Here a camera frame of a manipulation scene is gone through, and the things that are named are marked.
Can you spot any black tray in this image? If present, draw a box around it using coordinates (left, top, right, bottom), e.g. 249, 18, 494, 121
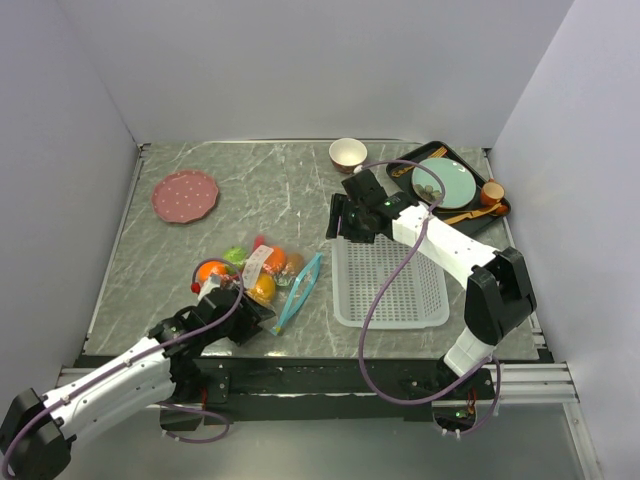
386, 141, 503, 239

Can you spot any wooden spoon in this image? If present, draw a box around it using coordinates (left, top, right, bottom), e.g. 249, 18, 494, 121
444, 202, 510, 225

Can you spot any light green plate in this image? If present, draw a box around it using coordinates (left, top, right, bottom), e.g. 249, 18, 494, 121
411, 158, 476, 210

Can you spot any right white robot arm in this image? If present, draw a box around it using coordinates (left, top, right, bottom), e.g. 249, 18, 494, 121
326, 170, 537, 398

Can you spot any wooden fork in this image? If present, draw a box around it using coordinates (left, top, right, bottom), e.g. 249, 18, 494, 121
386, 146, 448, 178

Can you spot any white patterned bowl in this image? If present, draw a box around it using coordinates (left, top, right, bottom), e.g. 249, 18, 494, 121
329, 138, 368, 174

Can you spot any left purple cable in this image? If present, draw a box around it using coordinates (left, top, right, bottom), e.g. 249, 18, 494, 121
0, 258, 246, 466

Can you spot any pink dotted plate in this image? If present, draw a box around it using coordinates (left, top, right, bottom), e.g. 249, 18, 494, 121
150, 169, 219, 224

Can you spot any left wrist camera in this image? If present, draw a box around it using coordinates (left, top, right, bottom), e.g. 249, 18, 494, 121
191, 274, 234, 301

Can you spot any orange small cup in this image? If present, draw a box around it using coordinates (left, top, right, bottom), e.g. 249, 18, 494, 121
480, 178, 505, 207

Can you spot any brown kiwi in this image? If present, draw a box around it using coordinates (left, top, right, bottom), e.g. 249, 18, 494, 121
283, 253, 305, 276

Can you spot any yellow orange persimmon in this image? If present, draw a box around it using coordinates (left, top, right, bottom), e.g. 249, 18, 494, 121
248, 272, 276, 305

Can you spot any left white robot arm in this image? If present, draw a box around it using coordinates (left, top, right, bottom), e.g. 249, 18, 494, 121
1, 287, 275, 479

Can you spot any white plastic basket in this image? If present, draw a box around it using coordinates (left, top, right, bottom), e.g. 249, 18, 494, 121
332, 236, 450, 330

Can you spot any clear blue-zipper zip bag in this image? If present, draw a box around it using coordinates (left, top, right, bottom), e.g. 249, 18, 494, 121
191, 235, 323, 336

